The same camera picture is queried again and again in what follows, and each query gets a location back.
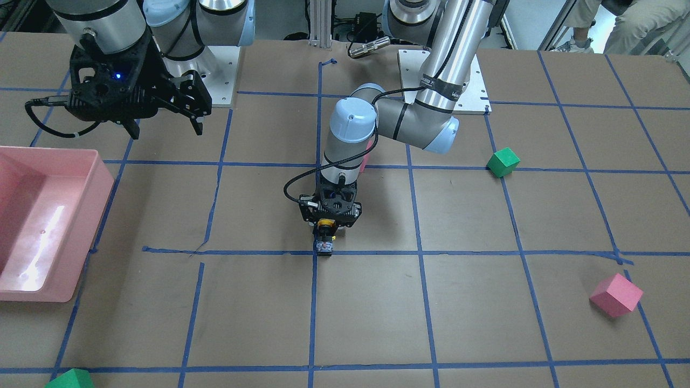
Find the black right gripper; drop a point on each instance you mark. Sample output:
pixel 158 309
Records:
pixel 154 71

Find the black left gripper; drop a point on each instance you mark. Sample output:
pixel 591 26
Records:
pixel 325 235

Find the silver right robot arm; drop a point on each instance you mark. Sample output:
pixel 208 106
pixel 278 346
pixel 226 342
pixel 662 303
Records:
pixel 181 30

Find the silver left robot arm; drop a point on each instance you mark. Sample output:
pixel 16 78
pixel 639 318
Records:
pixel 452 31

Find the pink foam cube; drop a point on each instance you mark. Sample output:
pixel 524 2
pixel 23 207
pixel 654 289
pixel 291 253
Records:
pixel 365 158
pixel 616 296

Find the pink plastic bin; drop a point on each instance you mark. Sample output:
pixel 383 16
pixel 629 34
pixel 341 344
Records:
pixel 52 201

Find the green foam cube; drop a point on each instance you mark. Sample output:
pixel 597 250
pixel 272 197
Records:
pixel 73 378
pixel 503 162

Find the seated person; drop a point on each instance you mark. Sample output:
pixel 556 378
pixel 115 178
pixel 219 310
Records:
pixel 632 26

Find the aluminium frame post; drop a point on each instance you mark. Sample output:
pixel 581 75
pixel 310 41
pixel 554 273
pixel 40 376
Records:
pixel 320 24

